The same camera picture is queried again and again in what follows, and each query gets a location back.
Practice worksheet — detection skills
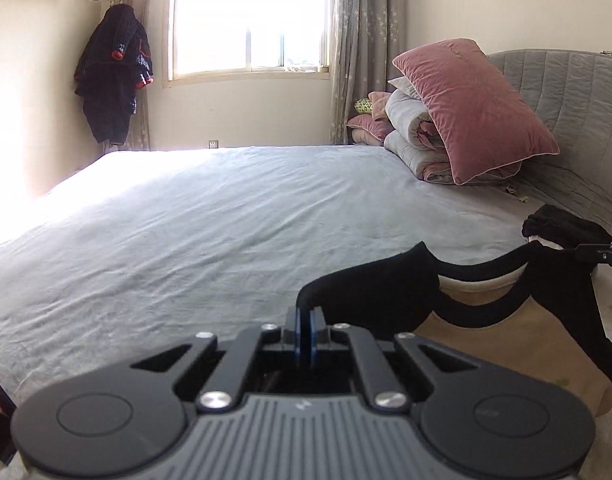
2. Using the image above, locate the grey quilted headboard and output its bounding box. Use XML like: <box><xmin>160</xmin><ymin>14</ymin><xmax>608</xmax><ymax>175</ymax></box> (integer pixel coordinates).
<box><xmin>488</xmin><ymin>49</ymin><xmax>612</xmax><ymax>231</ymax></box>

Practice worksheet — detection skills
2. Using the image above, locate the window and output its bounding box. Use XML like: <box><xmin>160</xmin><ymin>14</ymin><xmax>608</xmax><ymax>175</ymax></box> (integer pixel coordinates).
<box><xmin>167</xmin><ymin>0</ymin><xmax>333</xmax><ymax>82</ymax></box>

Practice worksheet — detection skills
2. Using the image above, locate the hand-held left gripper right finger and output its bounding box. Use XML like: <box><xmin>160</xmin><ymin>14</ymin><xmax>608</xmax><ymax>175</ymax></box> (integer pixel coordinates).
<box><xmin>308</xmin><ymin>310</ymin><xmax>479</xmax><ymax>413</ymax></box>

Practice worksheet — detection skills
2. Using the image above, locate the large pink pillow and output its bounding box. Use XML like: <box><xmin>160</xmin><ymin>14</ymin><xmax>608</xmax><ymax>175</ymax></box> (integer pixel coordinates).
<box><xmin>392</xmin><ymin>38</ymin><xmax>560</xmax><ymax>186</ymax></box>

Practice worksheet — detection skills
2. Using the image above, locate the beige black sweatshirt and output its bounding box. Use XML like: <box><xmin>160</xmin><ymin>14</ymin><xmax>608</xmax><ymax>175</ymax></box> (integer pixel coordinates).
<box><xmin>297</xmin><ymin>241</ymin><xmax>612</xmax><ymax>416</ymax></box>

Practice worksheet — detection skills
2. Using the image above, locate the dark hanging jacket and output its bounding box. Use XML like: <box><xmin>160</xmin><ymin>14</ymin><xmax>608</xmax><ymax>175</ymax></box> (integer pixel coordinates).
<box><xmin>74</xmin><ymin>4</ymin><xmax>155</xmax><ymax>146</ymax></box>

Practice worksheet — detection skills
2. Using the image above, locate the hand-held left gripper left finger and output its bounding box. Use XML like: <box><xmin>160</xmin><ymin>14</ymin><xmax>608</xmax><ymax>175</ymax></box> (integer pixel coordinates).
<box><xmin>131</xmin><ymin>308</ymin><xmax>303</xmax><ymax>413</ymax></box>

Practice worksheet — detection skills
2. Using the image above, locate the grey star-print curtain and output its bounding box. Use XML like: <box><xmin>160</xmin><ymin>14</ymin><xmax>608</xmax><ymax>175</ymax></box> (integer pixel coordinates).
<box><xmin>330</xmin><ymin>0</ymin><xmax>404</xmax><ymax>145</ymax></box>

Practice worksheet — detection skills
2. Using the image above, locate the folded grey quilt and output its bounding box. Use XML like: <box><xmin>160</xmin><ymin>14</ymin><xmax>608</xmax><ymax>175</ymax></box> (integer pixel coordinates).
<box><xmin>384</xmin><ymin>77</ymin><xmax>524</xmax><ymax>183</ymax></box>

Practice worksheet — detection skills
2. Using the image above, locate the small pink pillow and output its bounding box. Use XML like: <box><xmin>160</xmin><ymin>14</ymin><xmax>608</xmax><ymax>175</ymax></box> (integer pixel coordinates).
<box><xmin>369</xmin><ymin>91</ymin><xmax>393</xmax><ymax>122</ymax></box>
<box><xmin>347</xmin><ymin>113</ymin><xmax>394</xmax><ymax>146</ymax></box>

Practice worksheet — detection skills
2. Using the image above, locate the black folded garment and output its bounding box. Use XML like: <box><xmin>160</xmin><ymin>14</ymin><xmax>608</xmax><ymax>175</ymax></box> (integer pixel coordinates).
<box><xmin>522</xmin><ymin>204</ymin><xmax>612</xmax><ymax>252</ymax></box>

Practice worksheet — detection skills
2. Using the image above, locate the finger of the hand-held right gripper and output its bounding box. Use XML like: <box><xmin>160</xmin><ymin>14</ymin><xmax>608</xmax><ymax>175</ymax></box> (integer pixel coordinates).
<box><xmin>574</xmin><ymin>241</ymin><xmax>612</xmax><ymax>274</ymax></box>

